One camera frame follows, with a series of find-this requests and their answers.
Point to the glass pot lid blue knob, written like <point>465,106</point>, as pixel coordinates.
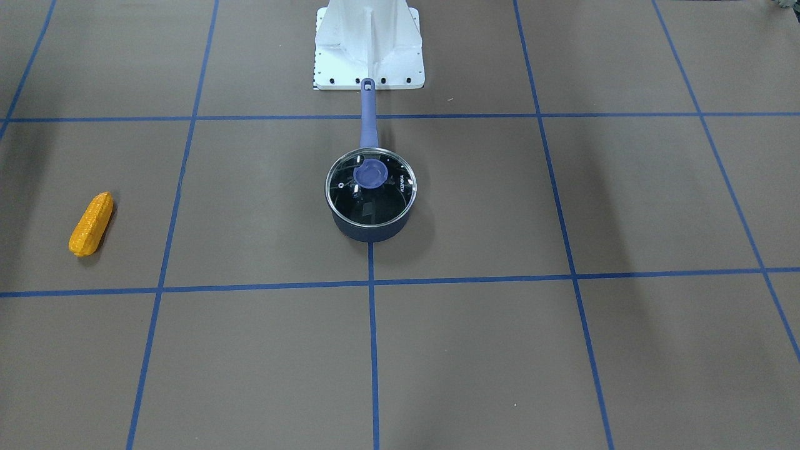
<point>371,187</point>

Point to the yellow corn cob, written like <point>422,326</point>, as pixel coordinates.
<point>91,227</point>

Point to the dark blue saucepan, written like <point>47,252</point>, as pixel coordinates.
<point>369,138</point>

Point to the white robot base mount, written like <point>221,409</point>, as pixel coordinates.
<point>378,40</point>

